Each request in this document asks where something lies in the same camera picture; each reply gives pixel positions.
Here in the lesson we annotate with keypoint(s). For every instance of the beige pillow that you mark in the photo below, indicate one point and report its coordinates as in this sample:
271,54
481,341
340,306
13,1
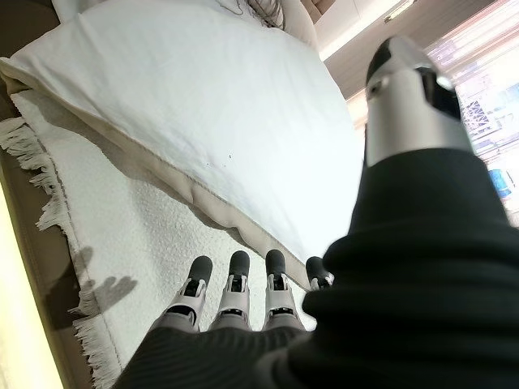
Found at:
300,20

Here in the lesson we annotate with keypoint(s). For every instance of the brown upholstered bed frame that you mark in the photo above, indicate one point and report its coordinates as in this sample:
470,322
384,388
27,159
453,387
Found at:
40,263

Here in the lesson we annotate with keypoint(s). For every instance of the woven fringed cushion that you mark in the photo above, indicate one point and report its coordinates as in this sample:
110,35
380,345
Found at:
259,8

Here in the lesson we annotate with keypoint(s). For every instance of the white duvet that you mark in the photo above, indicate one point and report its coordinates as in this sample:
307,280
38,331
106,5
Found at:
202,101

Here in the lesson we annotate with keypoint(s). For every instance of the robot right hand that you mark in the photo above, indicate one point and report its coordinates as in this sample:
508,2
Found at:
405,283

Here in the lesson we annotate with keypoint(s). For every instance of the window with city view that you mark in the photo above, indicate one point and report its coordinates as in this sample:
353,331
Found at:
486,101

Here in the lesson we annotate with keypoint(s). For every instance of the white textured fringed throw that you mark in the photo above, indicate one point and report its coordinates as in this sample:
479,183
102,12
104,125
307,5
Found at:
121,210

